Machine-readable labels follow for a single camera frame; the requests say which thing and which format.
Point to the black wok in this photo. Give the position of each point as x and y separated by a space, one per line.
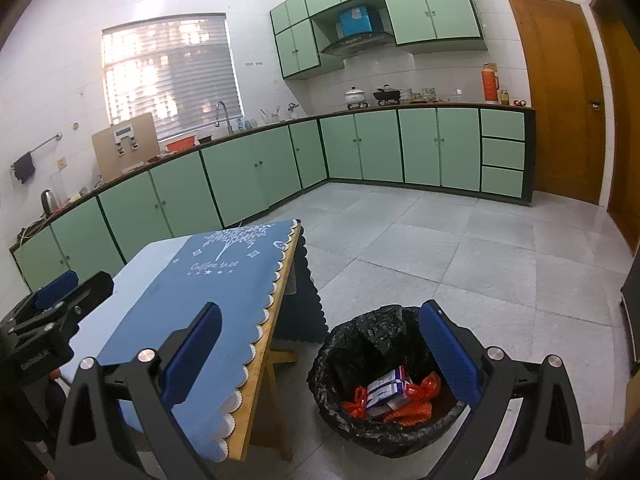
387 94

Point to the yellow wall socket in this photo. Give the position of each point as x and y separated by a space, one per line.
61 162

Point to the small glass jar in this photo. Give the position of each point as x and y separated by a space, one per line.
505 97

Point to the white cooking pot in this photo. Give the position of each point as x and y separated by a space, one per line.
356 97

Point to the green base cabinets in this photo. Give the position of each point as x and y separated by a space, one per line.
260 165

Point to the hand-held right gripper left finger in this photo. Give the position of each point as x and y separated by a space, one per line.
192 355

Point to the kitchen faucet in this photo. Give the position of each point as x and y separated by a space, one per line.
230 125

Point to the wall towel rail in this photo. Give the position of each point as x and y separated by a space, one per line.
47 141

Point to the orange basin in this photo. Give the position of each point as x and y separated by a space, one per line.
180 145

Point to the orange thermos flask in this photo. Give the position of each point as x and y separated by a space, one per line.
490 85

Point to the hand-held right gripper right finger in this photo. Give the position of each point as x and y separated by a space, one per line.
450 355

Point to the green wall cabinets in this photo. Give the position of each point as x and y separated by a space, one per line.
430 10

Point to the dark cloth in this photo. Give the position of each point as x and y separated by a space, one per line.
24 167

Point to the blue box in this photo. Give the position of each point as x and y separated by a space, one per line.
355 22

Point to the black trash bin with bag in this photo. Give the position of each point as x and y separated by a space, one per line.
350 350

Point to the steel kettle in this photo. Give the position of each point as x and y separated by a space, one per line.
48 202

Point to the cardboard box on counter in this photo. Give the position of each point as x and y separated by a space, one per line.
107 155

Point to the wooden table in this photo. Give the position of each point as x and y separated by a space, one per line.
260 375

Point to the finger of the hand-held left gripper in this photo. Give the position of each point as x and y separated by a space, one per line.
92 287
57 285

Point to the wooden door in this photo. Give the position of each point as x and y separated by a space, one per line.
625 135
560 100

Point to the orange plastic bag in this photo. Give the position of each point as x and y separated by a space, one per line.
415 410

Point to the window blind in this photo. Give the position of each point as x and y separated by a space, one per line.
170 70

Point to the table with blue cloth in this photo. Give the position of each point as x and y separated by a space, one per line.
210 280

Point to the range hood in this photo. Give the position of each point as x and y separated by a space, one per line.
355 45

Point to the white carton box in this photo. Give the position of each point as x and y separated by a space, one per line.
387 385

